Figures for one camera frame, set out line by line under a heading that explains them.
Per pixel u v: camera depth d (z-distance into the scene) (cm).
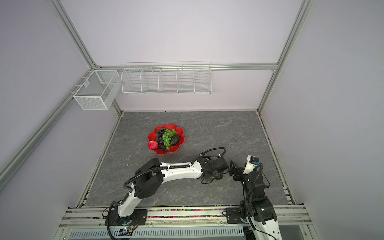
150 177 53
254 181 54
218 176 83
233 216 74
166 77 99
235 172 69
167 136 96
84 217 75
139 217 73
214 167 67
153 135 103
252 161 65
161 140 97
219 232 71
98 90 96
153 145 91
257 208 54
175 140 97
